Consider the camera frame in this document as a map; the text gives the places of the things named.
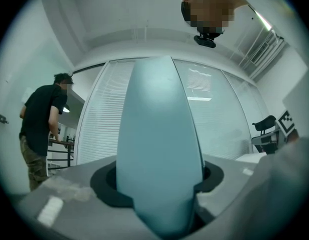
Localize person's head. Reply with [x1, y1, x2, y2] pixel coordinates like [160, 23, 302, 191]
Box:
[180, 0, 248, 34]

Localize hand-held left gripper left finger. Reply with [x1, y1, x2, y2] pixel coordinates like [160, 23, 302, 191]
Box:
[18, 155, 155, 240]

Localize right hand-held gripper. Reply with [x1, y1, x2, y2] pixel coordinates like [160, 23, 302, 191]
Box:
[274, 109, 300, 145]

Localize black office chair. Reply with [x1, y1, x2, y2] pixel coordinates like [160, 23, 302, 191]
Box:
[251, 114, 281, 155]

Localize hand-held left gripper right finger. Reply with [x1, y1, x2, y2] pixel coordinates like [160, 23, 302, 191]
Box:
[191, 155, 261, 235]

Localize black head camera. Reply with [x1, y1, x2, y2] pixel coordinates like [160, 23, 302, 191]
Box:
[193, 32, 224, 49]

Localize white desk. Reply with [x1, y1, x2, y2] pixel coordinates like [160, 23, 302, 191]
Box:
[234, 152, 267, 165]

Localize white air vent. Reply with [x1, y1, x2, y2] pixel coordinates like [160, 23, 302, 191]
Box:
[250, 40, 269, 65]

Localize ceiling light strip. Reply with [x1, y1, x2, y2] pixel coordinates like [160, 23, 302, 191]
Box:
[253, 8, 273, 32]

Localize black metal railing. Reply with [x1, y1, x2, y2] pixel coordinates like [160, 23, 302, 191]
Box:
[46, 133, 77, 171]

